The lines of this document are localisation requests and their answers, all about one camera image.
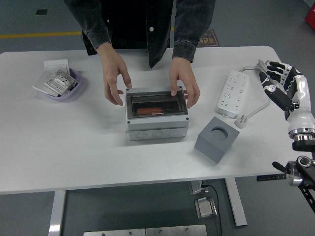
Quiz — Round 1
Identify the person's right hand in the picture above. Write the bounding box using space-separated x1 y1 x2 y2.
95 41 132 107

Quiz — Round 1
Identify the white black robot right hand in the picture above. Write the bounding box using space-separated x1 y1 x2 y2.
258 60 315 135

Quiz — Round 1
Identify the person's left hand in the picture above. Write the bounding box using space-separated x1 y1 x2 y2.
169 58 201 109

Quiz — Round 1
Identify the transparent hinged box lid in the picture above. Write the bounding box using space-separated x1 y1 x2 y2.
126 90 188 120

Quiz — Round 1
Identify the orange cylinder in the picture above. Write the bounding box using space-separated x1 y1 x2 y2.
136 107 163 116

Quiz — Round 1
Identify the grey electrical enclosure box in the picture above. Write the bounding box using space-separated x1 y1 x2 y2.
125 86 190 141

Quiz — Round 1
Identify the grey cube with round hole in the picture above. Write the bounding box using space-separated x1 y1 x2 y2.
194 117 241 164

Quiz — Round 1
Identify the purple plastic tray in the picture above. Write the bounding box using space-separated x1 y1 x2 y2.
36 68 82 101

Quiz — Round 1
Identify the brown floor sign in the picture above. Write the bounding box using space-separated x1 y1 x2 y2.
198 29 220 47

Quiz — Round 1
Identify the white power strip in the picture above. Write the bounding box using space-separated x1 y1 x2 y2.
216 69 251 119

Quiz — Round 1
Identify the socket panel in printed wrapper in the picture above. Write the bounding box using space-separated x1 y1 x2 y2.
44 70 80 97

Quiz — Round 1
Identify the person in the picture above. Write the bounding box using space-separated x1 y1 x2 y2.
63 0 216 69

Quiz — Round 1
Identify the yellow floor tape line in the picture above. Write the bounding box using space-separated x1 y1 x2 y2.
0 30 82 39

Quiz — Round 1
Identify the flat white plate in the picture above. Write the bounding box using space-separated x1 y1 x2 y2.
32 70 59 97

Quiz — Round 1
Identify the black table height controller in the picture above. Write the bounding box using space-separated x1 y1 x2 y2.
256 174 286 182

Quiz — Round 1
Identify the red object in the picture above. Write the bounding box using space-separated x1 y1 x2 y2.
304 6 315 25

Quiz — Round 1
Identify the white table leg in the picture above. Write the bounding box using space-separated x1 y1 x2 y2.
224 177 248 227
48 189 66 236

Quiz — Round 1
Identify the silver metal foot block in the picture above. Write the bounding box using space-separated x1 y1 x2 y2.
194 196 219 220

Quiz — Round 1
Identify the white wall switch plate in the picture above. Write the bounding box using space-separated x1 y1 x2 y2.
43 59 70 74

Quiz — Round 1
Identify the white power cord with plug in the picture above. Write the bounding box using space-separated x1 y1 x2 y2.
234 59 287 129

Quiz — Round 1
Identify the grey metal bracket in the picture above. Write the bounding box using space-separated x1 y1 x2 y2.
188 180 209 196

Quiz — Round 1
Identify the black cable under table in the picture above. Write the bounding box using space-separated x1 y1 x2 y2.
201 184 222 236

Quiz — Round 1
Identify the grey metal base plate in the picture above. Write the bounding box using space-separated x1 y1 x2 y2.
83 228 146 236
145 224 207 236

